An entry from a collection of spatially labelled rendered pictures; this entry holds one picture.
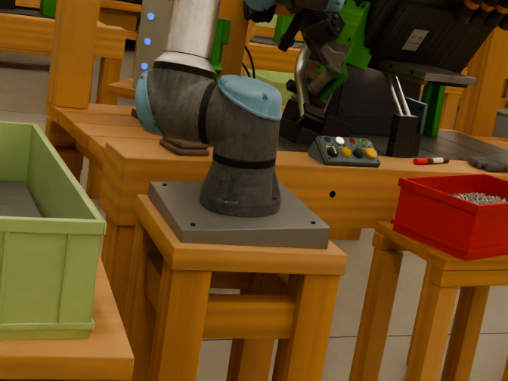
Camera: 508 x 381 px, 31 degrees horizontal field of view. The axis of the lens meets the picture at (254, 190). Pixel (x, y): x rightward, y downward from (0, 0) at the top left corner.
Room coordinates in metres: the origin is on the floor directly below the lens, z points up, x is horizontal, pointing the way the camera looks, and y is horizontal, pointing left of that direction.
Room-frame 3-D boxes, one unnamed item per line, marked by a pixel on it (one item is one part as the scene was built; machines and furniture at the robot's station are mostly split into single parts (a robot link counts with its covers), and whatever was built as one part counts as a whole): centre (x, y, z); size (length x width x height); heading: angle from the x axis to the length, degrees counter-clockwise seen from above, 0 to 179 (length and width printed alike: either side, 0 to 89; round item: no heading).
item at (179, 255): (1.64, 0.02, 0.83); 0.32 x 0.32 x 0.04; 21
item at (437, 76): (2.42, -0.34, 1.11); 0.39 x 0.16 x 0.03; 28
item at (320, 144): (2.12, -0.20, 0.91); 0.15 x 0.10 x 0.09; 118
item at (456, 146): (2.47, -0.23, 0.89); 1.10 x 0.42 x 0.02; 118
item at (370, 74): (2.65, -0.26, 1.07); 0.30 x 0.18 x 0.34; 118
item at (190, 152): (1.96, 0.17, 0.91); 0.10 x 0.08 x 0.03; 32
